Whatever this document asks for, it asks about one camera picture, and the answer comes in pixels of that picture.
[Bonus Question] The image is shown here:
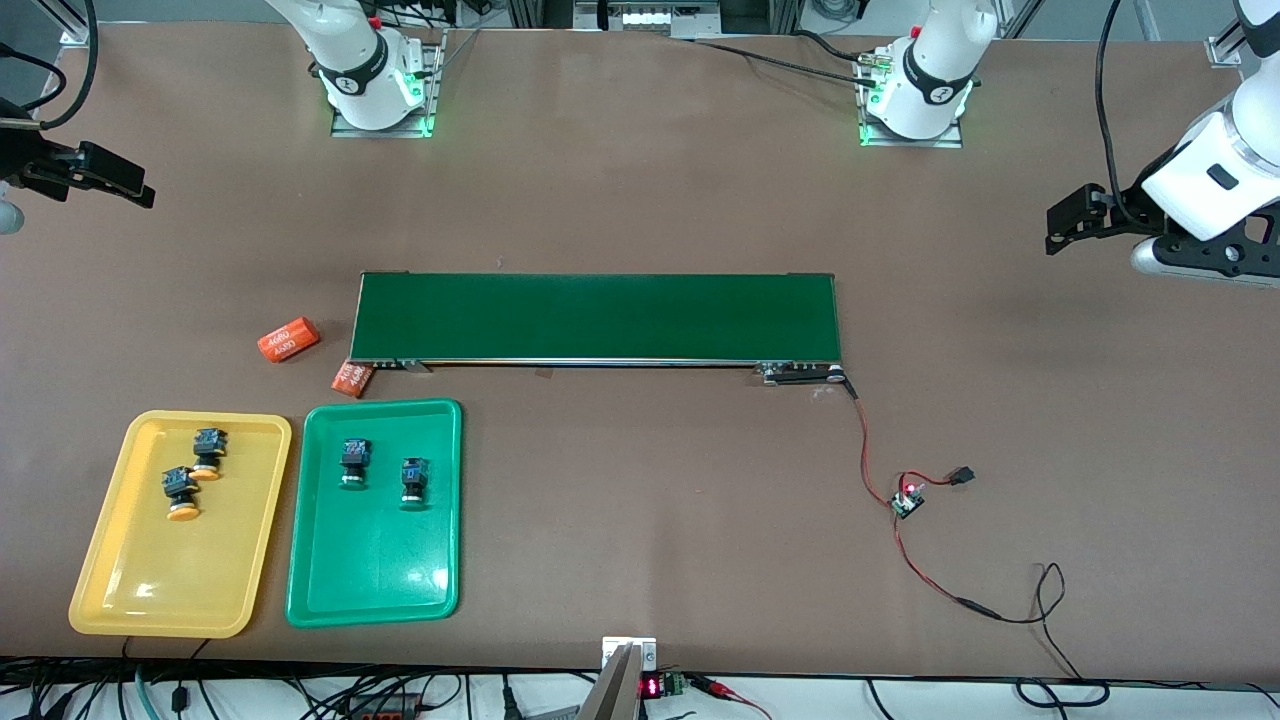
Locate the aluminium frame post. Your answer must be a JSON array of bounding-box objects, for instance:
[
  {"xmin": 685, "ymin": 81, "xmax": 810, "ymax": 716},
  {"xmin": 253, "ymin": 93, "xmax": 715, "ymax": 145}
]
[
  {"xmin": 995, "ymin": 0, "xmax": 1046, "ymax": 41},
  {"xmin": 1208, "ymin": 20, "xmax": 1251, "ymax": 68},
  {"xmin": 40, "ymin": 0, "xmax": 98, "ymax": 47}
]

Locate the green plastic tray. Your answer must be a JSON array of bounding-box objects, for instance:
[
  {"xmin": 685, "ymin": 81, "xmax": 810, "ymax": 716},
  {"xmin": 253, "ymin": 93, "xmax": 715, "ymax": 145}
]
[{"xmin": 285, "ymin": 398, "xmax": 464, "ymax": 629}]

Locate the grey camera mount bar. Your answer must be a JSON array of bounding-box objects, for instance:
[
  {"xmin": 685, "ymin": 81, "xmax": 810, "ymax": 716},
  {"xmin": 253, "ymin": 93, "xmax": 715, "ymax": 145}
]
[{"xmin": 575, "ymin": 636, "xmax": 661, "ymax": 720}]

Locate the red black wire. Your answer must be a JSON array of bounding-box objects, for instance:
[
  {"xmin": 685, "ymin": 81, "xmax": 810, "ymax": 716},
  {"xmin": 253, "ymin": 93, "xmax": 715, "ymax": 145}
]
[{"xmin": 843, "ymin": 378, "xmax": 969, "ymax": 606}]

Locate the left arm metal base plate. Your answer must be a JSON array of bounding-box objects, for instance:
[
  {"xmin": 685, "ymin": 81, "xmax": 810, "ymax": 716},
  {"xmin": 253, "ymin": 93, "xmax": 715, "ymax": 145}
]
[{"xmin": 858, "ymin": 45, "xmax": 966, "ymax": 149}]

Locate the black red power strip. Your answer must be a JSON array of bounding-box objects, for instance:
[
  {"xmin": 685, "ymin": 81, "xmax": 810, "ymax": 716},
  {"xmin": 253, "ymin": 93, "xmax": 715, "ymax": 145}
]
[{"xmin": 340, "ymin": 690, "xmax": 426, "ymax": 720}]

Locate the silver control box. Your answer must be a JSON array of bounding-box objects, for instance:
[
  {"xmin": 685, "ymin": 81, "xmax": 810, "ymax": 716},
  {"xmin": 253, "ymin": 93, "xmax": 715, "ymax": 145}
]
[{"xmin": 575, "ymin": 0, "xmax": 721, "ymax": 41}]

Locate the thin black base cable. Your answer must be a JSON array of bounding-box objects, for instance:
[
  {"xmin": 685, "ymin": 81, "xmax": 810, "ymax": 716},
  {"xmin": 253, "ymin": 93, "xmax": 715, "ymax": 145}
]
[{"xmin": 690, "ymin": 38, "xmax": 871, "ymax": 89}]

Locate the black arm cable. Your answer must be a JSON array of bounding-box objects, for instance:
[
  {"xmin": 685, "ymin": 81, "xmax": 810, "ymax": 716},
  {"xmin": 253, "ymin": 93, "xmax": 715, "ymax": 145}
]
[
  {"xmin": 1096, "ymin": 0, "xmax": 1151, "ymax": 226},
  {"xmin": 0, "ymin": 0, "xmax": 99, "ymax": 131}
]

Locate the yellow plastic tray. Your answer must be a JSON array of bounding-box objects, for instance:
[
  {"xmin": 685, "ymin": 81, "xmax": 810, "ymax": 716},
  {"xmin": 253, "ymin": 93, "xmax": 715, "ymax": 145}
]
[{"xmin": 68, "ymin": 409, "xmax": 293, "ymax": 639}]

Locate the yellow cap push button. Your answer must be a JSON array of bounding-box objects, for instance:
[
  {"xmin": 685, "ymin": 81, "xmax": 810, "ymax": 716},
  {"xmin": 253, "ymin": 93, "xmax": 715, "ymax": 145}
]
[
  {"xmin": 163, "ymin": 465, "xmax": 203, "ymax": 522},
  {"xmin": 191, "ymin": 427, "xmax": 229, "ymax": 483}
]

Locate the thin black power cable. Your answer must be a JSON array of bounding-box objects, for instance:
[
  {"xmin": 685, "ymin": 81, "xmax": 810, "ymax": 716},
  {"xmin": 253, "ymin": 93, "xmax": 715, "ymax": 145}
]
[{"xmin": 955, "ymin": 563, "xmax": 1086, "ymax": 683}]

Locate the green conveyor belt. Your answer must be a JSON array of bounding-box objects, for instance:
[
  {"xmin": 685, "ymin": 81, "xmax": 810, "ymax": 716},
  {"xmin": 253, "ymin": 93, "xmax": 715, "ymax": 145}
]
[{"xmin": 347, "ymin": 270, "xmax": 851, "ymax": 387}]

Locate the red clip lead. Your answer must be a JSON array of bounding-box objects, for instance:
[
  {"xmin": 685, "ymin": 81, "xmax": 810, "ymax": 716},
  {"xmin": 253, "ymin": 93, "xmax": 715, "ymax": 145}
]
[{"xmin": 690, "ymin": 675, "xmax": 771, "ymax": 720}]

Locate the thick black base cable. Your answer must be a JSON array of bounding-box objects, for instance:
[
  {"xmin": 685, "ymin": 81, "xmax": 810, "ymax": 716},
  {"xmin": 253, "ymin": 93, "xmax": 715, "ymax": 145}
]
[{"xmin": 795, "ymin": 28, "xmax": 886, "ymax": 71}]

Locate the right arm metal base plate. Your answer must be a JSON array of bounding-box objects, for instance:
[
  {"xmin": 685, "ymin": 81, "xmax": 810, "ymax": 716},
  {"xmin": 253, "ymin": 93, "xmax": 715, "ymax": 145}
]
[{"xmin": 330, "ymin": 30, "xmax": 446, "ymax": 139}]

